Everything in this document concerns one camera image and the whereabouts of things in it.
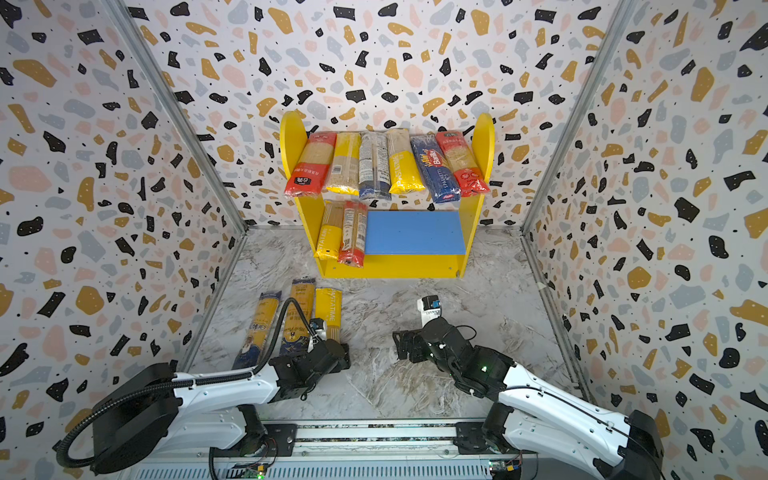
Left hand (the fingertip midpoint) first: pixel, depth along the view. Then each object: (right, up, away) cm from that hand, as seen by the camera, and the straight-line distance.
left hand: (339, 347), depth 86 cm
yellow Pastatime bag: (-5, +34, +11) cm, 36 cm away
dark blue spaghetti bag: (-25, -1, +1) cm, 25 cm away
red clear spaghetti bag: (+2, +29, +6) cm, 30 cm away
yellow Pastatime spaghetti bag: (-5, +9, +10) cm, 15 cm away
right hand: (+18, +8, -12) cm, 23 cm away
